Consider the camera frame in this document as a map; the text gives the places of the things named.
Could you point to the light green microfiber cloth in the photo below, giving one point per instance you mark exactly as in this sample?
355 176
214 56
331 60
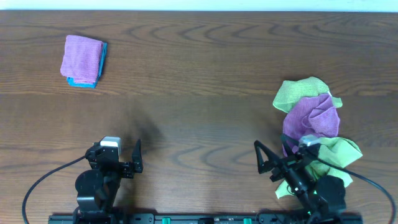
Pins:
291 92

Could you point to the right green clamp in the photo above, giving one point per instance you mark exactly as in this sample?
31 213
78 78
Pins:
247 221

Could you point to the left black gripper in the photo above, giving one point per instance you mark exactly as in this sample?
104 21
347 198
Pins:
123 168

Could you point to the folded pink cloth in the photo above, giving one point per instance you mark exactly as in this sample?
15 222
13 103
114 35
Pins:
81 60

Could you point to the crumpled purple cloth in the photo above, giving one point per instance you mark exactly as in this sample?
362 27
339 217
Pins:
312 115

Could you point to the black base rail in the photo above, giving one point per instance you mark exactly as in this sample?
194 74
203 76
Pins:
262 218

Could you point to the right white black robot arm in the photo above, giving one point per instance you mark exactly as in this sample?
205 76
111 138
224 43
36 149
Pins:
322 199

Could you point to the left green clamp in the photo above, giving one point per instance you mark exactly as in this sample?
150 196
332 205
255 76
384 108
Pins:
166 220

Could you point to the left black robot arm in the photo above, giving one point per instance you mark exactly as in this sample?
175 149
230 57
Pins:
97 188

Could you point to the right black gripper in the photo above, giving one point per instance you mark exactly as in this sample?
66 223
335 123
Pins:
288 163

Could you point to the folded blue cloth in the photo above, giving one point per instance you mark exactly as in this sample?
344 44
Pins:
71 81

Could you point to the green clamp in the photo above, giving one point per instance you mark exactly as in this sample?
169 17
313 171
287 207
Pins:
166 220
247 221

